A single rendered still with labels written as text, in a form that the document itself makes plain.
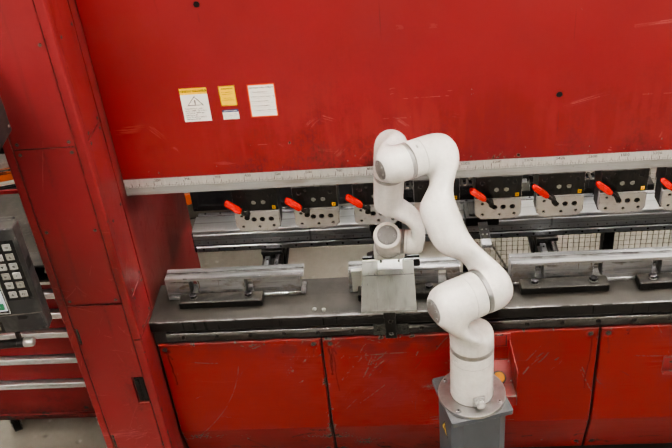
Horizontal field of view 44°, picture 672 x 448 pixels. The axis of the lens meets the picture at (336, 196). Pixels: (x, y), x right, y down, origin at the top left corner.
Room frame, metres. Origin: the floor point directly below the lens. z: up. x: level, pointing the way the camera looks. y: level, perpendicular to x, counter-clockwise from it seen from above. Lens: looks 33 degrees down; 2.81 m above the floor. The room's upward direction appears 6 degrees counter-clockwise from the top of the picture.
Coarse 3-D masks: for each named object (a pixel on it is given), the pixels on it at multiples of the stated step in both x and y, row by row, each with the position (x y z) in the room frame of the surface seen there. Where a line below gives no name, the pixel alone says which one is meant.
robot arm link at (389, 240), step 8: (384, 224) 2.08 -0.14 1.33; (392, 224) 2.08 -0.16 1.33; (376, 232) 2.07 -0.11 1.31; (384, 232) 2.06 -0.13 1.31; (392, 232) 2.06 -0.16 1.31; (400, 232) 2.06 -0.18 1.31; (376, 240) 2.05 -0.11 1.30; (384, 240) 2.04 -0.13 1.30; (392, 240) 2.04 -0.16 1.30; (400, 240) 2.06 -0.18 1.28; (376, 248) 2.10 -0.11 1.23; (384, 248) 2.03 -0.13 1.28; (392, 248) 2.04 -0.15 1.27; (400, 248) 2.06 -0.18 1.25; (384, 256) 2.10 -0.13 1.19; (392, 256) 2.10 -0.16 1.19
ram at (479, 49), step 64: (128, 0) 2.37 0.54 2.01; (192, 0) 2.35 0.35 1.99; (256, 0) 2.33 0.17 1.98; (320, 0) 2.32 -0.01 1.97; (384, 0) 2.30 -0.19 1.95; (448, 0) 2.28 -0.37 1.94; (512, 0) 2.27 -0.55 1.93; (576, 0) 2.25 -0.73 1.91; (640, 0) 2.24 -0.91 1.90; (128, 64) 2.37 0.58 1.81; (192, 64) 2.35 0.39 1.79; (256, 64) 2.34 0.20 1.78; (320, 64) 2.32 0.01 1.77; (384, 64) 2.30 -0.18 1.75; (448, 64) 2.28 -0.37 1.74; (512, 64) 2.27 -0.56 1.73; (576, 64) 2.25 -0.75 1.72; (640, 64) 2.23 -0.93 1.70; (128, 128) 2.37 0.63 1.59; (192, 128) 2.36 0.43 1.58; (256, 128) 2.34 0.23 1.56; (320, 128) 2.32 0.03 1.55; (384, 128) 2.30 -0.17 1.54; (448, 128) 2.28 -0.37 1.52; (512, 128) 2.27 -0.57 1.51; (576, 128) 2.25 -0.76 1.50; (640, 128) 2.23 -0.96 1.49; (128, 192) 2.38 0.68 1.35
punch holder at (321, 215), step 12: (300, 192) 2.33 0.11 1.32; (312, 192) 2.32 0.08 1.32; (324, 192) 2.32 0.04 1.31; (336, 192) 2.32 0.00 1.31; (300, 204) 2.33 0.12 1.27; (312, 204) 2.32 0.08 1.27; (324, 204) 2.32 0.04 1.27; (336, 204) 2.32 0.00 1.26; (300, 216) 2.32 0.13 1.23; (312, 216) 2.33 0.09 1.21; (324, 216) 2.32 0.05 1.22; (336, 216) 2.31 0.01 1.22
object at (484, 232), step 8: (464, 208) 2.56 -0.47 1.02; (472, 208) 2.54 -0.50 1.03; (464, 216) 2.56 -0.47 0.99; (472, 216) 2.51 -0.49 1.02; (472, 224) 2.50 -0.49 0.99; (480, 224) 2.48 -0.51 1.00; (488, 224) 2.49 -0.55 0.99; (496, 224) 2.49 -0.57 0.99; (480, 232) 2.43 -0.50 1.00; (488, 232) 2.42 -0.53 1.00; (488, 240) 2.38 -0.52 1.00
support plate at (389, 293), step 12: (372, 264) 2.31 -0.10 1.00; (408, 264) 2.29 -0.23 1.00; (372, 276) 2.25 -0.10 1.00; (384, 276) 2.24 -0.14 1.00; (396, 276) 2.23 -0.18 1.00; (408, 276) 2.23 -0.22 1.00; (372, 288) 2.18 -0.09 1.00; (384, 288) 2.18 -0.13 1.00; (396, 288) 2.17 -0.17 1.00; (408, 288) 2.16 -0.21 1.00; (372, 300) 2.12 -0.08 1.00; (384, 300) 2.12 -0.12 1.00; (396, 300) 2.11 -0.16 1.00; (408, 300) 2.10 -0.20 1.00; (372, 312) 2.07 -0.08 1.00; (384, 312) 2.07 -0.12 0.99
